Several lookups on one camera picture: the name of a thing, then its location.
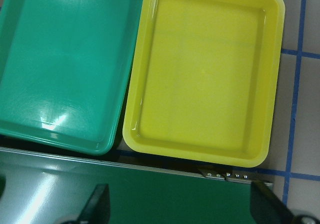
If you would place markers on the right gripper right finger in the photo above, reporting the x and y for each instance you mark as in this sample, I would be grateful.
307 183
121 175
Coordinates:
266 208

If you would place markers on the green plastic tray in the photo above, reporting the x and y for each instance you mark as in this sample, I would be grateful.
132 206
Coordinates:
64 70

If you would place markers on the green conveyor belt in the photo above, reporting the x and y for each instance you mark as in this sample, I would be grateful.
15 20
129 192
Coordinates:
48 189

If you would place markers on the yellow plastic tray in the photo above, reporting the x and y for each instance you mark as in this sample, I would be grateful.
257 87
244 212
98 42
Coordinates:
204 79

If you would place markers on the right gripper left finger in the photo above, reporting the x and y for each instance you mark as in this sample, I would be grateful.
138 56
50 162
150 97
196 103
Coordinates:
97 209

